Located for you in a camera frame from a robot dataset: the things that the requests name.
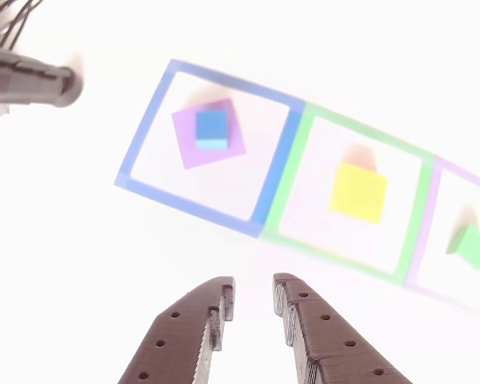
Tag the blue square frame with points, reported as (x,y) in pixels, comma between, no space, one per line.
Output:
(276,168)

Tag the green cube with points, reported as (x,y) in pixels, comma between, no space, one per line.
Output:
(472,246)

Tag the purple square frame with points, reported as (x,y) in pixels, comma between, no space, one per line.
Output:
(428,220)

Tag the black tripod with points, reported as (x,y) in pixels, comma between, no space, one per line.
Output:
(28,84)

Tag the large purple block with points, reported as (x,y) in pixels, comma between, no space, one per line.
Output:
(184,136)

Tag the green square frame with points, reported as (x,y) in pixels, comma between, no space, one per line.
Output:
(292,168)

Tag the orange block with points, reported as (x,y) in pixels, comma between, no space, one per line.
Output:
(358,192)

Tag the small blue cube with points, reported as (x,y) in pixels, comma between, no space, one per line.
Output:
(211,126)

